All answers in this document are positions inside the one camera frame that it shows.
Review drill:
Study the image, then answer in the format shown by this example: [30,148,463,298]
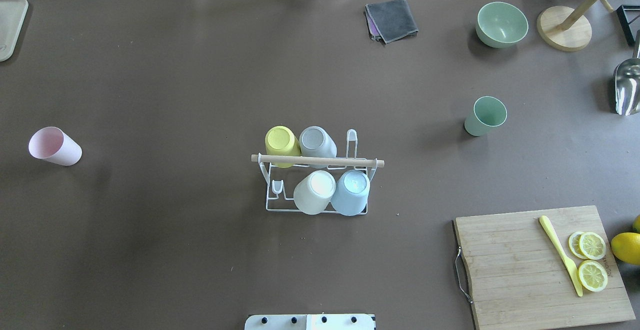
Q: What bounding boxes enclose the light blue plastic cup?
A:
[330,169,370,216]

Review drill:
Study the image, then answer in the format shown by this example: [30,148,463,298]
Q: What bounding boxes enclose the yellow plastic cup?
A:
[264,125,302,157]

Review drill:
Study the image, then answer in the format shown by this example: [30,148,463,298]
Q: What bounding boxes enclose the metal scoop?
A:
[614,32,640,116]

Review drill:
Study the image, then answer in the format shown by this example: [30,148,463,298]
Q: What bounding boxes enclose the grey folded cloth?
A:
[364,0,419,45]

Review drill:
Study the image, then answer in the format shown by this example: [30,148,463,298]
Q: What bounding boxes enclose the white plastic cup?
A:
[294,170,336,215]

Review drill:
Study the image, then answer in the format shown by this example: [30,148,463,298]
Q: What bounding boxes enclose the lemon slice lower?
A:
[577,260,608,292]

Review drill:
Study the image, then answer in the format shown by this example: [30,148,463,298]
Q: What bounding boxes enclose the wooden mug tree stand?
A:
[536,0,597,52]

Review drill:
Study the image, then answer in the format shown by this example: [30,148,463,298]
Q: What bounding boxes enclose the grey plastic cup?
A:
[299,126,338,158]

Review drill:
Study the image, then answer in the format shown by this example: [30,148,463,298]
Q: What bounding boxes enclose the lemon slice upper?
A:
[567,231,607,261]

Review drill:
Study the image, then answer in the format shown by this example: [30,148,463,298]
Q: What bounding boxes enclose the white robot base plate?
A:
[244,313,377,330]

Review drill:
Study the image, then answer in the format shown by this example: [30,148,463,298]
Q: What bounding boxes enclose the beige plastic tray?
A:
[0,0,29,62]

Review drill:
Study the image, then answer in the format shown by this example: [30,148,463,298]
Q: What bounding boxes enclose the bamboo cutting board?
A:
[454,205,636,330]

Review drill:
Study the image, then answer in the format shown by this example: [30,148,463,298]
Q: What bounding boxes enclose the green plastic cup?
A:
[464,96,508,137]

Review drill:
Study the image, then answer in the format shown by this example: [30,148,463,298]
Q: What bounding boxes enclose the green ceramic bowl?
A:
[475,1,529,49]

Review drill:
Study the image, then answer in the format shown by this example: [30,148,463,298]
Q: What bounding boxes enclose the whole yellow lemon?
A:
[610,232,640,266]

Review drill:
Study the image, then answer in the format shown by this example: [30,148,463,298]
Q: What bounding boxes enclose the white wire cup rack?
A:
[251,129,385,215]

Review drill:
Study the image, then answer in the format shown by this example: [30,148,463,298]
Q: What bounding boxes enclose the lemon slice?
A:
[577,260,608,292]
[567,231,607,261]

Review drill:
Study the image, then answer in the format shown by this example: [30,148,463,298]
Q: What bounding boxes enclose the yellow plastic knife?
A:
[539,214,584,297]

